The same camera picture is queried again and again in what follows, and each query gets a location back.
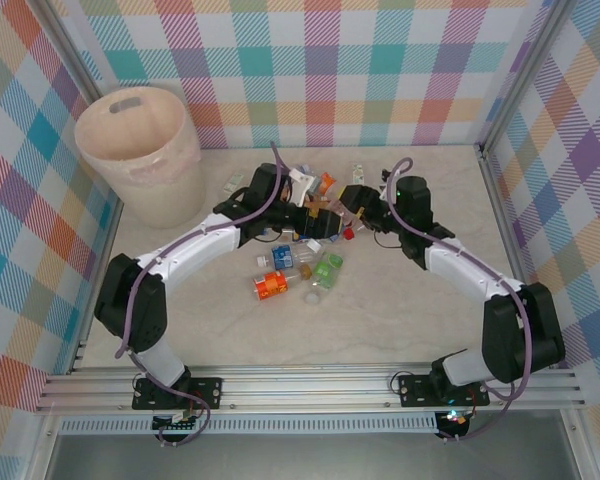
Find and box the aluminium corner post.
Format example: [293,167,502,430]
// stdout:
[32,0,106,109]
[477,0,574,151]

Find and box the black controller board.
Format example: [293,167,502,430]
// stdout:
[151,410,202,435]
[435,408,474,441]

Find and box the black right controller board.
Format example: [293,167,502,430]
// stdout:
[435,408,474,441]

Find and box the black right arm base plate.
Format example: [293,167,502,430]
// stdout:
[397,372,491,409]

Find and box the green label bottle green cap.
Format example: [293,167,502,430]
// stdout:
[303,251,345,306]

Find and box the blue label bottle white cap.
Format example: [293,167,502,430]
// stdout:
[256,238,327,270]

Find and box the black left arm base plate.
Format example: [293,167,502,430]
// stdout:
[132,375,225,412]

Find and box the grey metal panel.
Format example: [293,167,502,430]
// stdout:
[44,432,581,480]

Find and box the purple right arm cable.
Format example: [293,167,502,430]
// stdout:
[385,157,534,444]

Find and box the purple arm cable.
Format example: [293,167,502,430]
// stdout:
[114,141,294,447]
[385,157,534,444]

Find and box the black left controller board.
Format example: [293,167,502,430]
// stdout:
[151,410,202,435]

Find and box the orange label bottle tan cap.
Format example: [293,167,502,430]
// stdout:
[252,263,315,301]

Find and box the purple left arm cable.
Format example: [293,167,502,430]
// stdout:
[114,141,294,447]

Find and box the aluminium mounting rail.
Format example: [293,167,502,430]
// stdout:
[34,363,586,415]

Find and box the aluminium side rail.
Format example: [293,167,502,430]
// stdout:
[67,202,124,374]
[477,143,536,286]

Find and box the beige plastic bin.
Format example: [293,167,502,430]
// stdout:
[74,85,207,230]

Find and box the white slotted cable duct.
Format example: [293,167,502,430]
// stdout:
[58,412,440,436]

